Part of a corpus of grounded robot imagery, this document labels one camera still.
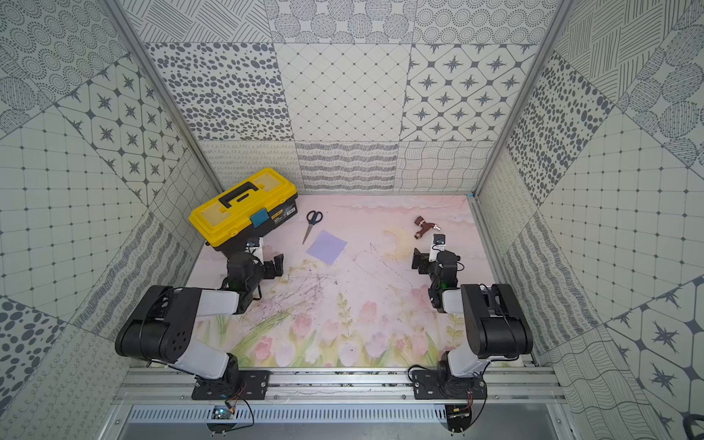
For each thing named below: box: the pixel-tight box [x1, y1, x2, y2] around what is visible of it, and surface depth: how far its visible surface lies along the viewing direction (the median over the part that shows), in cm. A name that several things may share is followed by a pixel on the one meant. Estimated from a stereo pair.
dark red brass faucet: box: [414, 215, 441, 240], surface depth 110 cm
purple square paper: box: [306, 230, 348, 266], surface depth 107 cm
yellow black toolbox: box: [188, 167, 299, 254], surface depth 96 cm
